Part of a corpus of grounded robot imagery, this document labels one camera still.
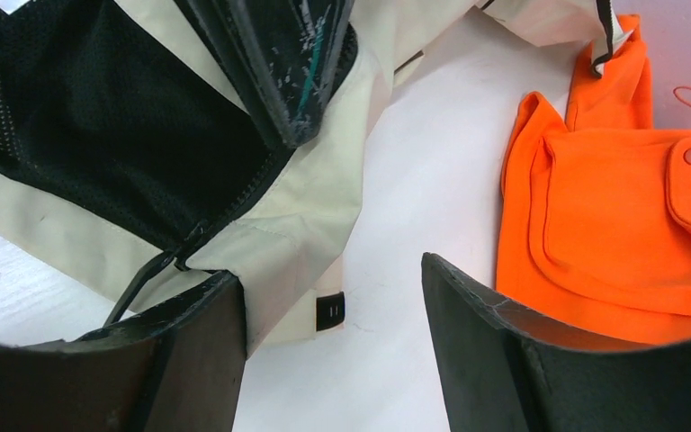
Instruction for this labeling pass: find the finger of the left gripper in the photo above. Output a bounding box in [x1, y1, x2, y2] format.
[177, 0, 358, 149]

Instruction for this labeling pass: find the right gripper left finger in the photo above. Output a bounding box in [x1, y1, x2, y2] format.
[0, 272, 247, 431]

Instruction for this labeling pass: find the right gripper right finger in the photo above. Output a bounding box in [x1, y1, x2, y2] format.
[422, 253, 691, 431]

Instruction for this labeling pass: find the beige zip jacket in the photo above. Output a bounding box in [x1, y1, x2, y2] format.
[0, 1, 630, 350]

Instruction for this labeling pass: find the orange jacket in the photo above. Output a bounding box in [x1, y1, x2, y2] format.
[495, 14, 691, 345]

